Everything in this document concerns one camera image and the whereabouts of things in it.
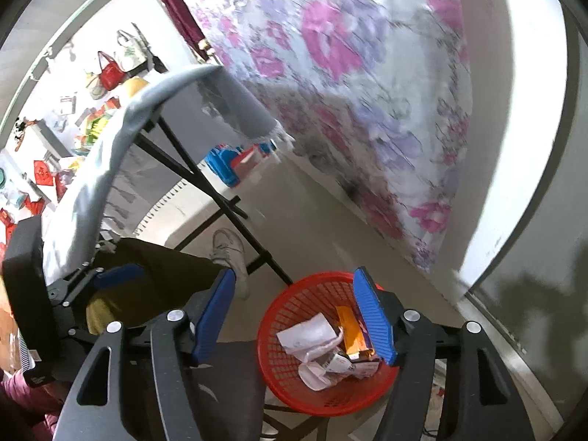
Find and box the red handbag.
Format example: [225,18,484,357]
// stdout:
[98,51,126,92]

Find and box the yellow pomelo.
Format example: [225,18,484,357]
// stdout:
[119,76,148,100]

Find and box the floral plastic-wrapped mattress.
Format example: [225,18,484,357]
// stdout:
[183,0,472,271]

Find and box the orange snack wrapper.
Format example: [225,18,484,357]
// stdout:
[336,306,381,379]

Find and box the black folding table leg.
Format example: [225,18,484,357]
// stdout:
[135,116,293,286]

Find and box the maroon sleeve forearm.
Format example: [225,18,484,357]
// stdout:
[1,369,70,441]

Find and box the white tote bag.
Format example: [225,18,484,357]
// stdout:
[116,30,147,73]

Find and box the white sneaker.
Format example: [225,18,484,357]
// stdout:
[210,228,250,300]

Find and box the dark red curtain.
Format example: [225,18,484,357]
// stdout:
[158,0,210,62]

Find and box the red diamond paper decoration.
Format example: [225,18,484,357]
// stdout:
[33,160,55,186]

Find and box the red plastic trash basket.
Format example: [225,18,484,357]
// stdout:
[257,272,398,417]

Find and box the white paper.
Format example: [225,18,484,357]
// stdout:
[276,313,352,392]

